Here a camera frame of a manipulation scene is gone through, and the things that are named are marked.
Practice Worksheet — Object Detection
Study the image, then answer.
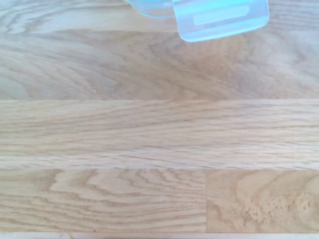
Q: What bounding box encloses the clear lid with teal seal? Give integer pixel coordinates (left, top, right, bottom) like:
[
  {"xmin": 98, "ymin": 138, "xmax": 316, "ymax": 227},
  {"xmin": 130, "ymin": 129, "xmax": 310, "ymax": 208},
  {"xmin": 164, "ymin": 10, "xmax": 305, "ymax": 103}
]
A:
[{"xmin": 172, "ymin": 0, "xmax": 270, "ymax": 42}]

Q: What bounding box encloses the clear glass food container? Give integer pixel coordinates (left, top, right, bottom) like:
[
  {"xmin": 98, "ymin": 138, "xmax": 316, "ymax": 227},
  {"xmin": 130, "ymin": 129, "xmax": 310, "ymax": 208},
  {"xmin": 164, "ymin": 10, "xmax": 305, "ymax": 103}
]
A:
[{"xmin": 127, "ymin": 0, "xmax": 176, "ymax": 19}]

